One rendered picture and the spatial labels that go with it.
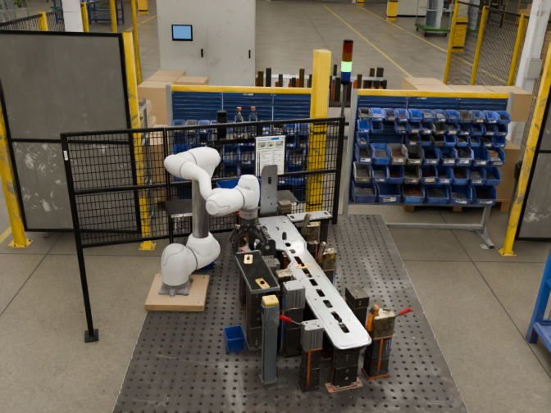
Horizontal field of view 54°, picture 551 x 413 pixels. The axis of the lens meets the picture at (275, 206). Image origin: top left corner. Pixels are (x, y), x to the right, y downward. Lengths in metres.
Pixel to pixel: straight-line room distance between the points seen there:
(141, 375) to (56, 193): 2.90
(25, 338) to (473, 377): 3.18
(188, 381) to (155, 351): 0.29
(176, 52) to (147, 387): 7.52
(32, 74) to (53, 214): 1.30
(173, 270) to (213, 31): 6.75
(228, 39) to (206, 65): 0.58
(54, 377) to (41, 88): 2.41
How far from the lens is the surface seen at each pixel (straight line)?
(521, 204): 5.56
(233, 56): 9.57
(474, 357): 4.27
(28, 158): 5.37
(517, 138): 7.60
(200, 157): 3.03
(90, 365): 4.07
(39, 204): 5.51
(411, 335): 3.14
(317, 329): 2.49
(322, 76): 3.84
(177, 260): 3.19
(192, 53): 9.63
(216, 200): 2.46
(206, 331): 3.06
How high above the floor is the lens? 2.55
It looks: 24 degrees down
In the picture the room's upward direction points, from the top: 2 degrees clockwise
